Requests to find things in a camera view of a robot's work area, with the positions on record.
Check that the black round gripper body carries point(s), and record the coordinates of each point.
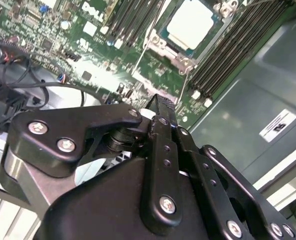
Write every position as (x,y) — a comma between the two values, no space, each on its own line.
(100,212)

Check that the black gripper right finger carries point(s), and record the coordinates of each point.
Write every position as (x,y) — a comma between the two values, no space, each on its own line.
(205,175)

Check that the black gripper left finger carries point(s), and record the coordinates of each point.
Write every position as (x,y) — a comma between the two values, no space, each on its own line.
(45,145)

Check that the silver CPU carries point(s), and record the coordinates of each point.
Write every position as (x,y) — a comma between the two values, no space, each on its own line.
(190,25)

